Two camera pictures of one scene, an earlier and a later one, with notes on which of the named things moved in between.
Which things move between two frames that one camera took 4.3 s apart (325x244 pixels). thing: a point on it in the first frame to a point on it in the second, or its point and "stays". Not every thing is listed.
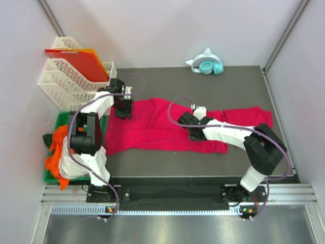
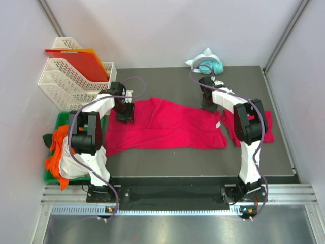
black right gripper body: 192,139 to 208,105
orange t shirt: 53,162 stays
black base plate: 249,199 stays
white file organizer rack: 67,90 stays
